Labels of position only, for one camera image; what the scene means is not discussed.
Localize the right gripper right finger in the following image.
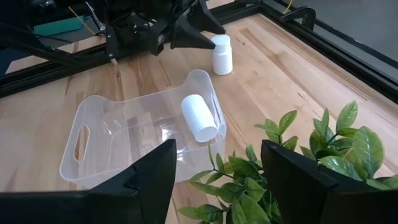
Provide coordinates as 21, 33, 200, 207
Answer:
260, 139, 398, 224

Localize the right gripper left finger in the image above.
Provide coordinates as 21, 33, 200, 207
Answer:
0, 138, 178, 224

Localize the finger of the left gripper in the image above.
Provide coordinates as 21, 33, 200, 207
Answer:
186, 0, 227, 35
170, 14, 217, 50

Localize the white pill bottle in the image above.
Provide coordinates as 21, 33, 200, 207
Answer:
210, 34, 234, 76
180, 93, 219, 143

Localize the clear plastic basket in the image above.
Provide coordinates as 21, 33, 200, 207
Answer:
58, 68, 228, 190

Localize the teal flat panel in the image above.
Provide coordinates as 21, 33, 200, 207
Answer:
32, 15, 85, 37

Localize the green plant in white pot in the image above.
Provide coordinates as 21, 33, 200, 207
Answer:
177, 100, 398, 224

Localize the black clamp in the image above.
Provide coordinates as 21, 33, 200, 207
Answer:
281, 5, 317, 32

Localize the yellow cable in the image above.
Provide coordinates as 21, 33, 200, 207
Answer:
67, 0, 294, 35

